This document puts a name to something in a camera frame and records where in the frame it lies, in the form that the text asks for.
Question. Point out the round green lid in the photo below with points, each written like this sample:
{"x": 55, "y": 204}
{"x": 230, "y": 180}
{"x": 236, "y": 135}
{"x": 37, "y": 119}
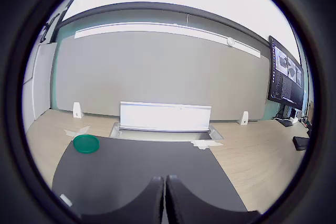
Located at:
{"x": 86, "y": 144}

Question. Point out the small black box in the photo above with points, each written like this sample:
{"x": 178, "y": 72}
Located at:
{"x": 300, "y": 142}

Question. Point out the grey partition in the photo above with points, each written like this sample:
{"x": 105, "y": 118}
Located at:
{"x": 157, "y": 72}

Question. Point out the white tape piece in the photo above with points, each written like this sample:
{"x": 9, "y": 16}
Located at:
{"x": 77, "y": 131}
{"x": 206, "y": 144}

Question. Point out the round white wall device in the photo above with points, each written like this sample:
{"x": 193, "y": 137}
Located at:
{"x": 231, "y": 42}

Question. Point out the small white bracket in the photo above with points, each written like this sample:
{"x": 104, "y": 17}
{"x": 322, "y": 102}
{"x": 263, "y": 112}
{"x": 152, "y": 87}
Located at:
{"x": 76, "y": 110}
{"x": 244, "y": 118}

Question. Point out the white wall rail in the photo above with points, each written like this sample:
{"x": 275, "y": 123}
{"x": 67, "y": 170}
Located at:
{"x": 157, "y": 27}

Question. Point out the small white plastic terminal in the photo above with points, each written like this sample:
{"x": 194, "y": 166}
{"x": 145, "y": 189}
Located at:
{"x": 65, "y": 200}

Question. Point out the black monitor screen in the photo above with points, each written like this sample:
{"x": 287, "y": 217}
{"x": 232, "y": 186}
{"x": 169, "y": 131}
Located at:
{"x": 286, "y": 82}

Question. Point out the dark grey mat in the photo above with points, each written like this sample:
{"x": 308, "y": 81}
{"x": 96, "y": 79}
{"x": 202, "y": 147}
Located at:
{"x": 131, "y": 166}

